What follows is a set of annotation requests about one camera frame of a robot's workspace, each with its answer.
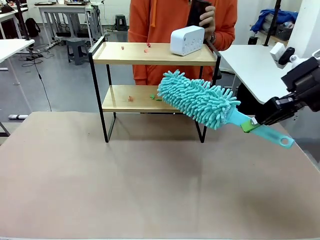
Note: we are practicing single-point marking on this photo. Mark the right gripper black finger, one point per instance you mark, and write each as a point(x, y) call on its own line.
point(277, 115)
point(281, 102)

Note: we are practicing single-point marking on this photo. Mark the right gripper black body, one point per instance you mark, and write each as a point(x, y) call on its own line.
point(306, 82)

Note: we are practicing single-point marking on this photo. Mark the teal microfiber duster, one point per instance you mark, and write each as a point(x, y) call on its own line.
point(197, 100)

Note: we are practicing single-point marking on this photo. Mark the black smartphone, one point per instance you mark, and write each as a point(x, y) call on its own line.
point(196, 12)

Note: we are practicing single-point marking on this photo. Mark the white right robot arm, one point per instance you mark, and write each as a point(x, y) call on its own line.
point(317, 53)

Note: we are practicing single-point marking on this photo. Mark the person left forearm orange sleeve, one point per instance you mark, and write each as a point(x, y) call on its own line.
point(223, 41)

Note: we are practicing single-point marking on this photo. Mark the person left hand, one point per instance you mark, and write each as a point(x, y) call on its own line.
point(208, 20)

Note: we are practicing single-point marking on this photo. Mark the white side table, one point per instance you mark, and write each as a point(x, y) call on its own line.
point(250, 70)

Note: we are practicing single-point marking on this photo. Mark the black crate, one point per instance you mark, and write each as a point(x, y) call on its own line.
point(283, 31)

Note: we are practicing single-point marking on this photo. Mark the black stand pole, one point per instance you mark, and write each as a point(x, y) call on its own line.
point(273, 22)
point(23, 20)

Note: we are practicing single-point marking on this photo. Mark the blue cloth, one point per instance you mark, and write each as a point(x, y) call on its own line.
point(270, 15)

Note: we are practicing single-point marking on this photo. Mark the wrist watch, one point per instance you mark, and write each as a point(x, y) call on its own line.
point(212, 38)

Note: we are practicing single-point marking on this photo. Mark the white cube power strip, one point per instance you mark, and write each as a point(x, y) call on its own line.
point(187, 40)

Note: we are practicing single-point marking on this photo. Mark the person orange hoodie torso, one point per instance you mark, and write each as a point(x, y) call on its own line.
point(162, 25)

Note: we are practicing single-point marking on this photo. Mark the orange paper scrap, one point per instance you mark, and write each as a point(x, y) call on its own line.
point(130, 99)

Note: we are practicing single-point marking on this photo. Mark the dark step stool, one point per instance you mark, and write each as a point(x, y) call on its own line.
point(121, 22)

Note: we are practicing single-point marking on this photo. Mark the grey plastic stool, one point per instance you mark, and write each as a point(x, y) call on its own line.
point(77, 48)

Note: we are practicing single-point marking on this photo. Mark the white workbench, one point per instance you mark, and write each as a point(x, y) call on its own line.
point(67, 10)

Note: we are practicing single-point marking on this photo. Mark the white floor power strip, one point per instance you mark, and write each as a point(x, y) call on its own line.
point(18, 116)

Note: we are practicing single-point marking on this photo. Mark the black backpack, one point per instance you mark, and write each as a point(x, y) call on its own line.
point(32, 27)

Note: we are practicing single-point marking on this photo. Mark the white desk with legs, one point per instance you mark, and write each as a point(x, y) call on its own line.
point(12, 47)

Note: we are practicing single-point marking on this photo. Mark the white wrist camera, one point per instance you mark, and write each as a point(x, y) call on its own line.
point(277, 52)

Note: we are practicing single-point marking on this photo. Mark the black frame wooden two-tier shelf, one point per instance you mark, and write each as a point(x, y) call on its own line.
point(120, 53)

